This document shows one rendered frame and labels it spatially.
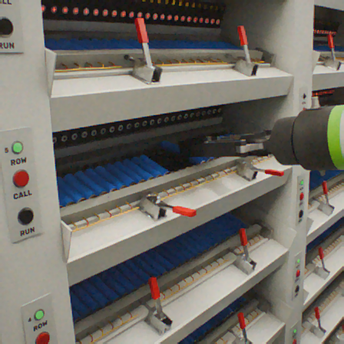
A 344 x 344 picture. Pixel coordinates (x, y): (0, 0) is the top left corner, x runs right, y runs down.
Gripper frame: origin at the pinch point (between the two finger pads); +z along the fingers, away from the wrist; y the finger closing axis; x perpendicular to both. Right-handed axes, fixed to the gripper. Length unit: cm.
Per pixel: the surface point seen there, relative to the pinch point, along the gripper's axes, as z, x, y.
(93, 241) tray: -3.0, 8.1, 28.5
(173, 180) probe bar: -0.6, 4.1, 8.9
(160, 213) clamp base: -3.2, 7.8, 15.4
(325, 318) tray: 9, 66, -63
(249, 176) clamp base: -3.5, 7.4, -9.5
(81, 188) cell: 3.9, 2.0, 23.9
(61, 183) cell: 6.0, 0.9, 26.0
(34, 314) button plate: -4.2, 13.5, 39.4
